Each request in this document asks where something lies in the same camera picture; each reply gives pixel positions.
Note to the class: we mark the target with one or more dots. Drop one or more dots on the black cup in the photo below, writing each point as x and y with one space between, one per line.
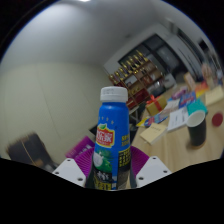
197 131

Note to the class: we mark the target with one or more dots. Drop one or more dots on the yellow paper envelope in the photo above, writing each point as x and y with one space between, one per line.
215 96

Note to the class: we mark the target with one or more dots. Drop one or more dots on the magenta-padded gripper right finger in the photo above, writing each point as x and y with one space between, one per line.
151 170

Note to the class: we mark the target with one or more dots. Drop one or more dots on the colourful blue magazine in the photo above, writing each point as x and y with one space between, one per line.
158 119

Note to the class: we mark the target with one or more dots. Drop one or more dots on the dark glass door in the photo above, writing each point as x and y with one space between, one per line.
160 50

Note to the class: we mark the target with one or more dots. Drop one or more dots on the teal book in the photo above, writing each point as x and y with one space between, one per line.
196 106

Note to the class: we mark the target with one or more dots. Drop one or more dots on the white printed paper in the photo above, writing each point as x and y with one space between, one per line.
177 119

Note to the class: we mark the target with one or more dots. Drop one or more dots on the yellow gift box red ribbon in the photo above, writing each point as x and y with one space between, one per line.
156 106

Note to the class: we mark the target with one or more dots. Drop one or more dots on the wooden shelf unit with trophies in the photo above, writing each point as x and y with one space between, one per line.
140 80

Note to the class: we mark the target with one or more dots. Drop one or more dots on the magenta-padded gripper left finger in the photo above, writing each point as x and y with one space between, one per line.
71 170

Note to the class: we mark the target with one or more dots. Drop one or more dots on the blue drink bottle white cap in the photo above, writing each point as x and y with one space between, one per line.
111 133

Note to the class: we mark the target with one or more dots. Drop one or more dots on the cream book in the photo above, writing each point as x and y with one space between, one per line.
153 133

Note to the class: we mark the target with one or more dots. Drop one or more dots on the flat round red coaster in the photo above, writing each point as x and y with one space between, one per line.
217 119

